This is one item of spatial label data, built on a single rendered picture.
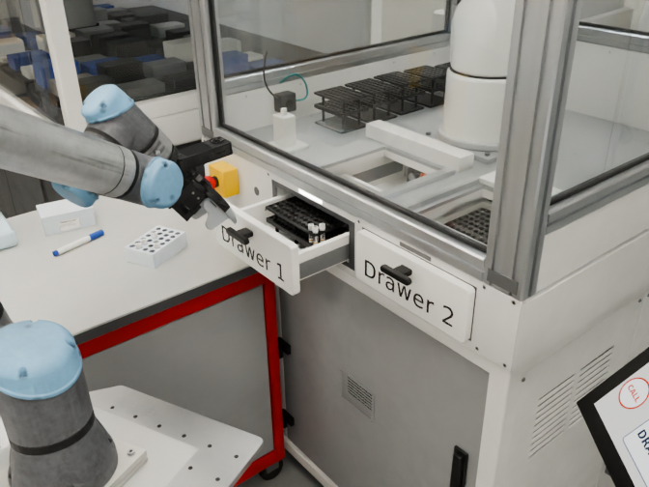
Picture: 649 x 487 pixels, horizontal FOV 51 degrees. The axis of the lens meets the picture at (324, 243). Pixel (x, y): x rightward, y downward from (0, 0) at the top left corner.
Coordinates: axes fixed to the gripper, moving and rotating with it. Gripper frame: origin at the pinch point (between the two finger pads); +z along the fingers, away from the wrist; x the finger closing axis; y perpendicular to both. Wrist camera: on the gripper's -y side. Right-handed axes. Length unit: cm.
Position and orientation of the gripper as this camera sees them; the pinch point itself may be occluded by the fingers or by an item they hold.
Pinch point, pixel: (228, 213)
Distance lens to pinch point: 135.4
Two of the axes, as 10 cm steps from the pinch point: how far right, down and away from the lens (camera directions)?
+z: 4.6, 5.4, 7.1
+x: 6.3, 3.7, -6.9
